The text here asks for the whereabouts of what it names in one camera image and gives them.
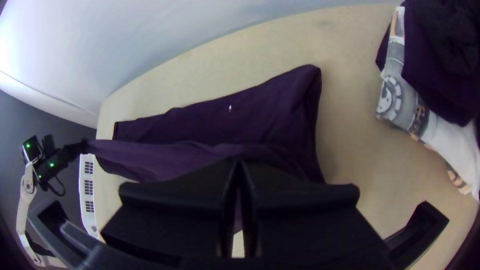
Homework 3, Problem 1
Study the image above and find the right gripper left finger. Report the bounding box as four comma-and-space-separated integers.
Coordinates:
99, 158, 240, 265

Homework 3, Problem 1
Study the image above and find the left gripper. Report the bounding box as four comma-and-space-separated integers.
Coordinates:
55, 139, 90, 167

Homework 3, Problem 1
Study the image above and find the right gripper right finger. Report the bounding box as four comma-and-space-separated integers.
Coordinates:
239, 160, 385, 265

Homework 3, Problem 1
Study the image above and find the dark t-shirt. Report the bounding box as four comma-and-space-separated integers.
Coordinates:
80, 64, 328, 235

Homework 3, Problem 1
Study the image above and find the white laundry basket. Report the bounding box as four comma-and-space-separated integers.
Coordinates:
77, 152, 101, 242

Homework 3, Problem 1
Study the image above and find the black cable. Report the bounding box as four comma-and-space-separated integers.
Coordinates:
47, 175, 67, 197

